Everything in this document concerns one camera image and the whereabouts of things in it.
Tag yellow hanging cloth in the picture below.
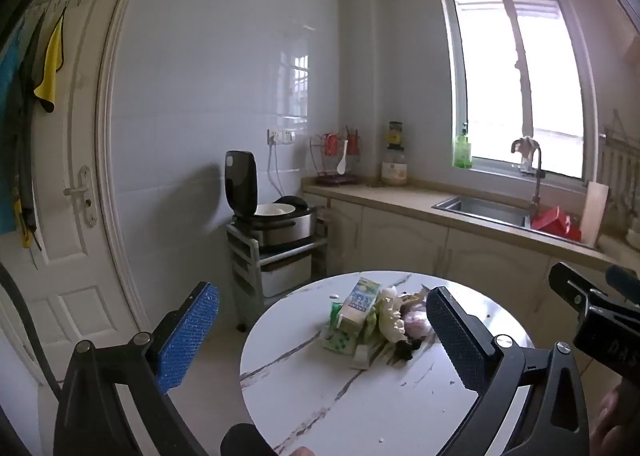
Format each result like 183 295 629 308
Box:
33 10 66 112

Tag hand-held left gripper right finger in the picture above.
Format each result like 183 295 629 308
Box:
426 287 591 456

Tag dark rounded object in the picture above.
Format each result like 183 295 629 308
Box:
222 423 273 456

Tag black snack wrapper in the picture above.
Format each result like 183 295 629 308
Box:
395 338 426 362

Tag glass jar with yellow top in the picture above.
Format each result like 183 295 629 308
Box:
381 122 408 187

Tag clear plastic bag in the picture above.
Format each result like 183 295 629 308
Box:
402 303 438 341

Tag blue hanging cloth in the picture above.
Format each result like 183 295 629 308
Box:
0 20 26 237

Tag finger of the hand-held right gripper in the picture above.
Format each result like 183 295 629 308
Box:
548 262 610 319
605 265 640 294

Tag steel sink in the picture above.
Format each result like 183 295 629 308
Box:
432 195 538 229

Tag window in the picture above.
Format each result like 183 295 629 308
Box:
437 0 598 181

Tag white kitchen cart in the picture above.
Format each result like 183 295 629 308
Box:
226 218 331 331

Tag olive green wrapper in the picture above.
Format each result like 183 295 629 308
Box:
367 288 408 344

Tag green white packet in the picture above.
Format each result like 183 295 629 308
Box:
321 326 373 354

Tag black cable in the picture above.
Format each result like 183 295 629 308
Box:
0 263 63 399

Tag metal faucet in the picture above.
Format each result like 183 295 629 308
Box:
530 143 546 217

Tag dark hanging cloth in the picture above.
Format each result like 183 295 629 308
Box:
12 10 51 249

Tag black silver rice cooker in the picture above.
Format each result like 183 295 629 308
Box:
225 151 318 249

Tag green soap bottle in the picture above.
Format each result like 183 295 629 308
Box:
453 123 473 169

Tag yellow black hanging item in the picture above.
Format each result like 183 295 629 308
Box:
14 196 37 251

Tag white paper scrap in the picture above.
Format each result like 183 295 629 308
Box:
350 345 373 371

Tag red wire dish rack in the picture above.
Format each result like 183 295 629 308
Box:
310 126 362 185

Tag wooden cutting board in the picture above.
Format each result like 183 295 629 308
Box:
581 181 611 247

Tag beige kitchen counter cabinet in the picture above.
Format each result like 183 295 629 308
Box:
302 176 640 331

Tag milk carton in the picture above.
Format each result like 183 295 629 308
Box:
337 277 382 337

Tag beige rag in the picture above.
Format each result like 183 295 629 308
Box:
511 137 538 171

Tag wall utensil rack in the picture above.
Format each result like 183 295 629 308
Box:
597 110 640 217

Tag metal door handle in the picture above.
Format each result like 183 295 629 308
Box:
64 166 98 229

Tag red basin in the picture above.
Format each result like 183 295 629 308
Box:
531 206 583 243

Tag person's right hand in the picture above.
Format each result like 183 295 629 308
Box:
596 382 640 456

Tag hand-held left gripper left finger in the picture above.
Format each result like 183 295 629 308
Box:
52 282 220 456

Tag white power cable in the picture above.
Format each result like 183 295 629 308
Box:
267 141 281 201

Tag white panel door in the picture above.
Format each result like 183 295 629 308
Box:
0 0 151 387

